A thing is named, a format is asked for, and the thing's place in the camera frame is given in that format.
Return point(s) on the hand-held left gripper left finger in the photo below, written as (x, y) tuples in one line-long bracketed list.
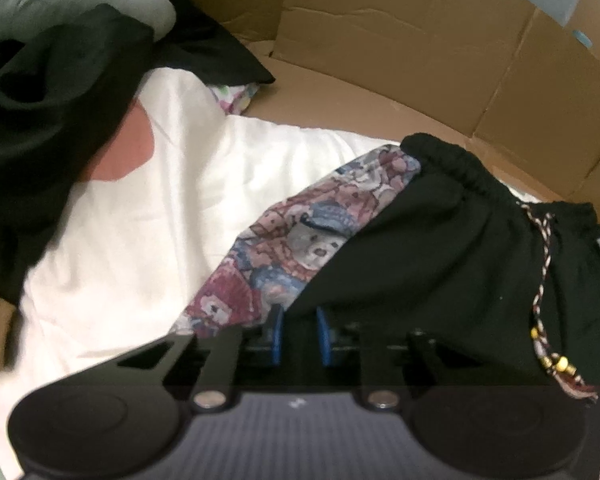
[(276, 335)]

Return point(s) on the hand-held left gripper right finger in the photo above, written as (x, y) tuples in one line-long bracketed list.
[(324, 335)]

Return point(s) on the black pants with patterned stripe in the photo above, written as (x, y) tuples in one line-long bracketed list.
[(430, 260)]

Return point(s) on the white printed duvet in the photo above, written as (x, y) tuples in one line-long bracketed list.
[(155, 210)]

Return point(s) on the floral print cloth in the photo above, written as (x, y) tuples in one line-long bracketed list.
[(235, 96)]

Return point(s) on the black garment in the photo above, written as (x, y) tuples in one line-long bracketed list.
[(215, 52)]

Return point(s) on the cardboard box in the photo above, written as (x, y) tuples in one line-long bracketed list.
[(405, 45)]

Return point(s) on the dark green garment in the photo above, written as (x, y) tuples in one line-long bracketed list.
[(45, 110)]

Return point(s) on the small teal packet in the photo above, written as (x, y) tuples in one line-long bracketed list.
[(582, 39)]

